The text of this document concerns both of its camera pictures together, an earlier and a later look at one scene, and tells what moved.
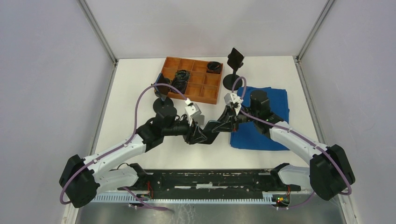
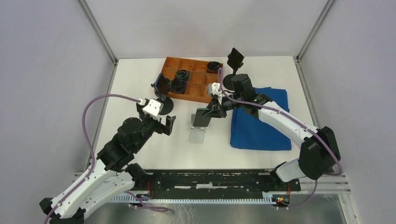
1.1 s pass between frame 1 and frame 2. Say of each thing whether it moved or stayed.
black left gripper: moved
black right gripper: moved
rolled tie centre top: stayed
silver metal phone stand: moved
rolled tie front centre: stayed
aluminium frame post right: stayed
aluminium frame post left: stayed
